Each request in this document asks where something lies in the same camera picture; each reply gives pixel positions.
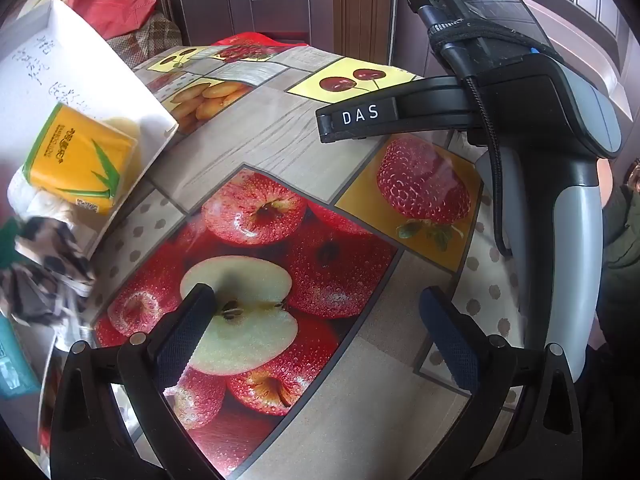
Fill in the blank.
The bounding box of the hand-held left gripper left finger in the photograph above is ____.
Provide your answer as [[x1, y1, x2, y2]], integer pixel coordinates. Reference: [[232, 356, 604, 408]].
[[50, 282, 236, 480]]

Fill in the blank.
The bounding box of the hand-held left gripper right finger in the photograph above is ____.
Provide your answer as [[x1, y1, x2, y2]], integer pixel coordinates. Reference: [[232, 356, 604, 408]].
[[419, 286, 584, 480]]

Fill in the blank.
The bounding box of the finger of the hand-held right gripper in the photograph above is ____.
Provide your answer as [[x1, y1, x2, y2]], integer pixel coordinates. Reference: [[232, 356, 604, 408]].
[[315, 76, 473, 145]]

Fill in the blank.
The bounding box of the yellow tissue pack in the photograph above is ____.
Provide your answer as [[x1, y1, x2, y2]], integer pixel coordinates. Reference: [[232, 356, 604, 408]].
[[22, 102, 142, 217]]

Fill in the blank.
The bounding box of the white cardboard box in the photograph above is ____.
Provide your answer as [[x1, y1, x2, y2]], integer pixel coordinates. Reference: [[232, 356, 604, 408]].
[[0, 0, 179, 261]]

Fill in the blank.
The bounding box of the person's dark green jacket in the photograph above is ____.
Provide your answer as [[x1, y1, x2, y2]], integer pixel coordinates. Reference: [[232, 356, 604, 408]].
[[595, 185, 640, 361]]

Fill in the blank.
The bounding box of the fruit print tablecloth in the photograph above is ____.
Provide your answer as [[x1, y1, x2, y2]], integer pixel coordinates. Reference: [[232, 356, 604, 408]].
[[37, 32, 531, 480]]

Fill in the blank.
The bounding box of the leopard print cloth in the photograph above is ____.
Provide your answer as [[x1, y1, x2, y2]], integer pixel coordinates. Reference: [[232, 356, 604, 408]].
[[0, 215, 96, 326]]

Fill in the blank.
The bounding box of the teal packet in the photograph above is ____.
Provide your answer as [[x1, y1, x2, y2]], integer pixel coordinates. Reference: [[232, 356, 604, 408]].
[[0, 315, 41, 401]]

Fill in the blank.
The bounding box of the dark wooden door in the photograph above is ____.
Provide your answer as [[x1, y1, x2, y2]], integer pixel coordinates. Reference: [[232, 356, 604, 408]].
[[135, 0, 401, 68]]

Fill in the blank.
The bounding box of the plaid sofa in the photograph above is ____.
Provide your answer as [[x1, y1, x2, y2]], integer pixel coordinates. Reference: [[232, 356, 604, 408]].
[[105, 15, 183, 68]]

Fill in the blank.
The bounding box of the black braided cable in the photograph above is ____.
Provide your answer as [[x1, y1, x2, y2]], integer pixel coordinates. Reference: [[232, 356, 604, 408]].
[[419, 6, 515, 257]]

